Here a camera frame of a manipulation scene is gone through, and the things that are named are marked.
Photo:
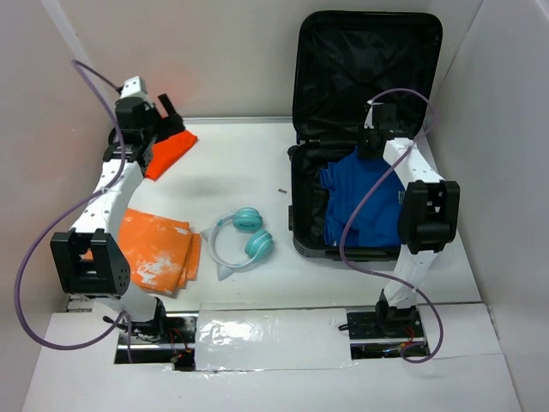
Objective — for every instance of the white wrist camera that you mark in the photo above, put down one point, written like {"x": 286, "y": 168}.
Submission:
{"x": 369, "y": 118}
{"x": 134, "y": 87}

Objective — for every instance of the black hard-shell suitcase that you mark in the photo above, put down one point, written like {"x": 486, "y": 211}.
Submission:
{"x": 345, "y": 58}

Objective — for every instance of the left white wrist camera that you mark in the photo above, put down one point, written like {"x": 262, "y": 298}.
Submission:
{"x": 134, "y": 87}

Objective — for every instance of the blue shirt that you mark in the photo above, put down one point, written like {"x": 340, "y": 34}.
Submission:
{"x": 347, "y": 182}

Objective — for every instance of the teal cat-ear headphones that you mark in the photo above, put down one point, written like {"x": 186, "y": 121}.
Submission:
{"x": 257, "y": 248}

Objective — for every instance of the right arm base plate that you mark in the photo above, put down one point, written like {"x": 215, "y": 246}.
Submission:
{"x": 372, "y": 338}

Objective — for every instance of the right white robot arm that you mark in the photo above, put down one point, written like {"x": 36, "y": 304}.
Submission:
{"x": 427, "y": 220}

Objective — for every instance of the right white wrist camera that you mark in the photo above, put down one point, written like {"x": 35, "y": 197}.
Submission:
{"x": 369, "y": 118}

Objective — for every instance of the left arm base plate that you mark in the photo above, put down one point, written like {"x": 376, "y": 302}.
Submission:
{"x": 175, "y": 346}

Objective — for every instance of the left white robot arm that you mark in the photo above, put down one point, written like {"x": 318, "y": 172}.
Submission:
{"x": 145, "y": 311}

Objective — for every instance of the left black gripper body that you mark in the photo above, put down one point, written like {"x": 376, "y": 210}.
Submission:
{"x": 154, "y": 118}

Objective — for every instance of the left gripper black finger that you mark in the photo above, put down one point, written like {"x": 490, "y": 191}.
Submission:
{"x": 169, "y": 126}
{"x": 168, "y": 107}

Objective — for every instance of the bright orange cloth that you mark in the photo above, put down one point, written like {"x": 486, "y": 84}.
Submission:
{"x": 168, "y": 152}

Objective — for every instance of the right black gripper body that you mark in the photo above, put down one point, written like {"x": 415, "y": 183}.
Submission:
{"x": 383, "y": 116}

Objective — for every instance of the orange white-speckled towel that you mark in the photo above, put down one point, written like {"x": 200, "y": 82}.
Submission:
{"x": 163, "y": 253}

